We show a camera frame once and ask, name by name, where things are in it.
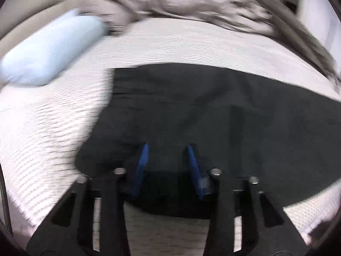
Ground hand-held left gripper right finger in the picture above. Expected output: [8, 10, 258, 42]
[182, 143, 307, 256]

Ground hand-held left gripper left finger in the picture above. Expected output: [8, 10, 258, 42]
[27, 143, 150, 256]

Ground black pants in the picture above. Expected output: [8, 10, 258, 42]
[75, 63, 341, 219]

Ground bed with hexagon patterned cover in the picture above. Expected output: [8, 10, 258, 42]
[0, 19, 341, 256]

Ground light blue pillow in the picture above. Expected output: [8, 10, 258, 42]
[0, 9, 107, 86]

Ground dark grey duvet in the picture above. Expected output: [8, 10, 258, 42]
[226, 0, 341, 86]

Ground light grey quilt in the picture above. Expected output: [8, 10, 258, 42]
[80, 0, 277, 36]

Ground beige padded headboard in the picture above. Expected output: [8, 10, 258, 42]
[0, 0, 112, 48]

